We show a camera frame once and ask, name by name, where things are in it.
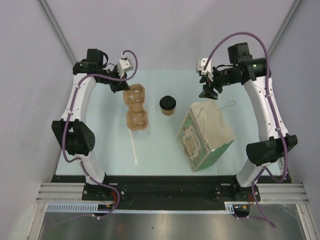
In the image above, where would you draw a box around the brown cardboard cup carrier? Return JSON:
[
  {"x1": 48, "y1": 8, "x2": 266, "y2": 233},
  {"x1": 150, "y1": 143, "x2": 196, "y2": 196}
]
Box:
[{"x1": 123, "y1": 83, "x2": 149, "y2": 131}]

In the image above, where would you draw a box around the black plastic cup lid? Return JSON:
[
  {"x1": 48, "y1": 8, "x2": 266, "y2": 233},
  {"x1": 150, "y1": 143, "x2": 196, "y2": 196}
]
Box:
[{"x1": 159, "y1": 95, "x2": 177, "y2": 111}]

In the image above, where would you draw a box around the brown paper coffee cup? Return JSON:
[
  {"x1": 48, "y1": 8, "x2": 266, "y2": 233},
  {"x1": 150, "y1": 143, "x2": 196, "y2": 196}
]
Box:
[{"x1": 161, "y1": 108, "x2": 175, "y2": 116}]

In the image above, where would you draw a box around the green illustrated paper bag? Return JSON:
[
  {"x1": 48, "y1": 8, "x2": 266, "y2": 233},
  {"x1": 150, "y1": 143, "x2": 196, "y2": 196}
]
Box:
[{"x1": 177, "y1": 101, "x2": 235, "y2": 172}]

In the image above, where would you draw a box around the white paper-wrapped straw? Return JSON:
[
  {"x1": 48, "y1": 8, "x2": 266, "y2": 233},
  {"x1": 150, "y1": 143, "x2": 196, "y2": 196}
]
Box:
[{"x1": 129, "y1": 129, "x2": 138, "y2": 165}]

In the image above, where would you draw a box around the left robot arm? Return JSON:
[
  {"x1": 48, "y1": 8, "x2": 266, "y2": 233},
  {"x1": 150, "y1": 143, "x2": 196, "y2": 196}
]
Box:
[{"x1": 51, "y1": 48, "x2": 138, "y2": 200}]

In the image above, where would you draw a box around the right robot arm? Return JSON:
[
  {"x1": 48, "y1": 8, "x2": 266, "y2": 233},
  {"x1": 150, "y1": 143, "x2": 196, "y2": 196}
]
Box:
[{"x1": 196, "y1": 42, "x2": 298, "y2": 201}]

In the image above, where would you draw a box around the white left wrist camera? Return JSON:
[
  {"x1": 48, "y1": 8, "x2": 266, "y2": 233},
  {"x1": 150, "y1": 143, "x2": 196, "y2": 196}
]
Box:
[{"x1": 116, "y1": 56, "x2": 134, "y2": 79}]

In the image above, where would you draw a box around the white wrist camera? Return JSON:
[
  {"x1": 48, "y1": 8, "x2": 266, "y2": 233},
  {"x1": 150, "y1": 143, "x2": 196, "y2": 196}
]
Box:
[
  {"x1": 116, "y1": 56, "x2": 134, "y2": 79},
  {"x1": 196, "y1": 58, "x2": 213, "y2": 76}
]

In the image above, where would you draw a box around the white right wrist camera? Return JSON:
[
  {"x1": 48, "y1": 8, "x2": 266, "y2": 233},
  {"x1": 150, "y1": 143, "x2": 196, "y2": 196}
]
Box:
[{"x1": 196, "y1": 58, "x2": 213, "y2": 76}]

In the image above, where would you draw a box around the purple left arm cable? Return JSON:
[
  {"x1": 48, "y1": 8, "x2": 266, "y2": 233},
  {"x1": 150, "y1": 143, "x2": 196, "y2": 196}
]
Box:
[{"x1": 61, "y1": 49, "x2": 138, "y2": 221}]

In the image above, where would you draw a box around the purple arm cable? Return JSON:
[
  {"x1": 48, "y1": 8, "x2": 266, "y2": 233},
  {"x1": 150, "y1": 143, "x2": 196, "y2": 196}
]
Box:
[
  {"x1": 203, "y1": 31, "x2": 288, "y2": 229},
  {"x1": 61, "y1": 49, "x2": 138, "y2": 221}
]

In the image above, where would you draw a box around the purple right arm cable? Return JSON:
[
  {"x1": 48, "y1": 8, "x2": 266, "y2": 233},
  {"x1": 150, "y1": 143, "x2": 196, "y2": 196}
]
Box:
[{"x1": 203, "y1": 31, "x2": 288, "y2": 229}]

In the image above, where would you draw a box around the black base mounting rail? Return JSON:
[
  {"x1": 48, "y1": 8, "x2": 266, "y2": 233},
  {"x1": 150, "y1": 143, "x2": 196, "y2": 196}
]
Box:
[{"x1": 51, "y1": 174, "x2": 292, "y2": 211}]

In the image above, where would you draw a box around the aluminium frame post right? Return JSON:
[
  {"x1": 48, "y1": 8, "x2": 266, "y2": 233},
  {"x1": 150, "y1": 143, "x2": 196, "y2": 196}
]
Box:
[{"x1": 257, "y1": 0, "x2": 303, "y2": 58}]

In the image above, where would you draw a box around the aluminium frame post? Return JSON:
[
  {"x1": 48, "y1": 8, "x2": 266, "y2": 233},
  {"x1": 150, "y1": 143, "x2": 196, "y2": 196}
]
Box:
[
  {"x1": 36, "y1": 0, "x2": 77, "y2": 65},
  {"x1": 257, "y1": 0, "x2": 303, "y2": 58}
]

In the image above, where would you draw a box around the aluminium frame post left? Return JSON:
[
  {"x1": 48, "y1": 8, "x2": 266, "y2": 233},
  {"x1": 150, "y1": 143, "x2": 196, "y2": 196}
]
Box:
[{"x1": 36, "y1": 0, "x2": 77, "y2": 65}]

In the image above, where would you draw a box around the white slotted cable duct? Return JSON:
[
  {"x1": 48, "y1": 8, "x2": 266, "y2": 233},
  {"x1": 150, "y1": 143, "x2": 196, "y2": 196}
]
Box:
[{"x1": 46, "y1": 201, "x2": 253, "y2": 215}]

